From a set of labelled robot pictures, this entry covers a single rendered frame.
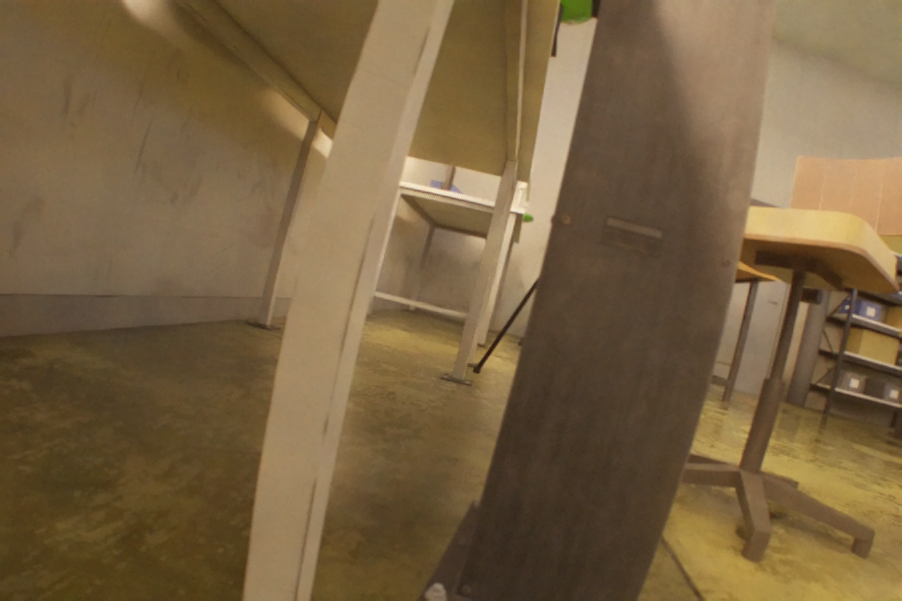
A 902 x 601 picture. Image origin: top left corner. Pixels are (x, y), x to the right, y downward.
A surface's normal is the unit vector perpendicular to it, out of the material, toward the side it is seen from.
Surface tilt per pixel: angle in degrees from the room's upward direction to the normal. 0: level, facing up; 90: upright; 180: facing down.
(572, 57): 90
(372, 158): 90
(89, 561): 0
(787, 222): 90
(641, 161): 90
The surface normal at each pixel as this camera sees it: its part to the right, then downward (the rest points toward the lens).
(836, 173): -0.75, -0.17
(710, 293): -0.17, -0.01
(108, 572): 0.24, -0.97
